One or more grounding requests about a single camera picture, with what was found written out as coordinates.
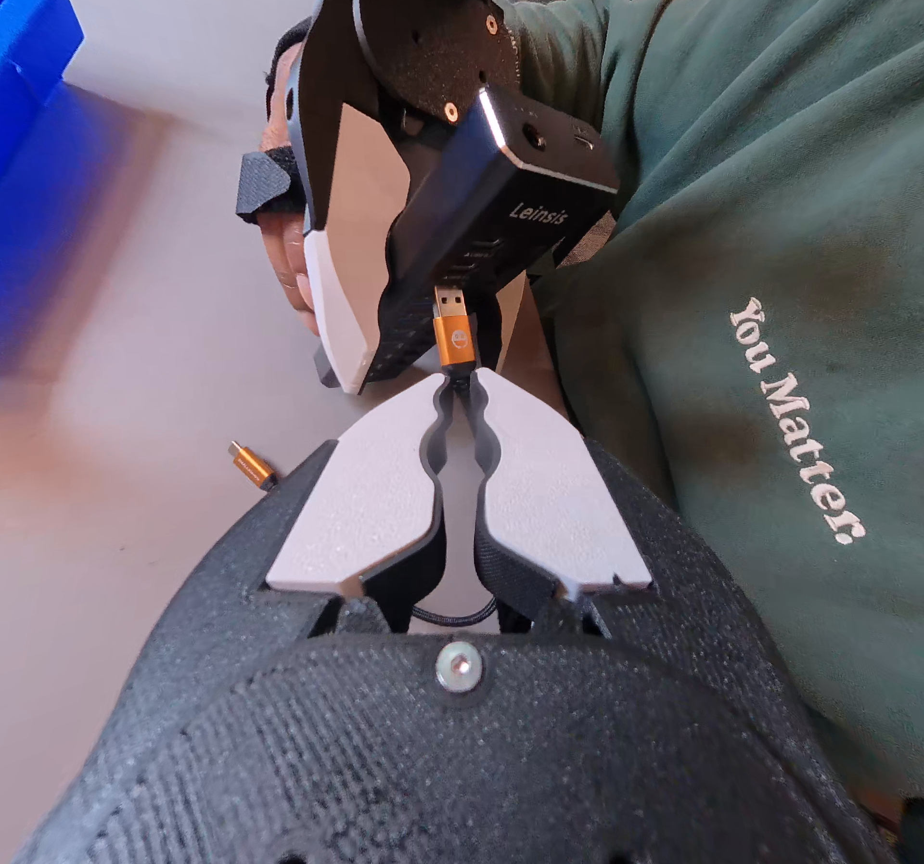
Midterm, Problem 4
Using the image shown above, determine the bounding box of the large black USB hub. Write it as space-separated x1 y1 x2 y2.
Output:
359 84 620 385

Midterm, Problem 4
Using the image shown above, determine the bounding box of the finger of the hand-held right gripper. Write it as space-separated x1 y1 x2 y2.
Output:
497 275 531 370
299 102 414 397

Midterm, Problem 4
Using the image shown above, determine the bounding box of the person's green sweatshirt torso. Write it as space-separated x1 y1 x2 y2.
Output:
534 0 924 822

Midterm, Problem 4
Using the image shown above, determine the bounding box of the person's right hand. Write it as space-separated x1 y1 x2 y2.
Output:
258 41 326 336

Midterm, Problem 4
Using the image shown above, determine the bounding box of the blue plastic bin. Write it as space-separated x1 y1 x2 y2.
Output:
0 0 170 377

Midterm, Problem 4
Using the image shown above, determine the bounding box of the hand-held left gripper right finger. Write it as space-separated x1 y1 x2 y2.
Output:
473 369 655 630

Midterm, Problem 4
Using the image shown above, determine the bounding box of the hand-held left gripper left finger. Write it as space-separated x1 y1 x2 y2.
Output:
266 371 446 630

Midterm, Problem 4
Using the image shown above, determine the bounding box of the orange-plug braided USB cable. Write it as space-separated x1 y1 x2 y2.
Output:
230 285 501 628

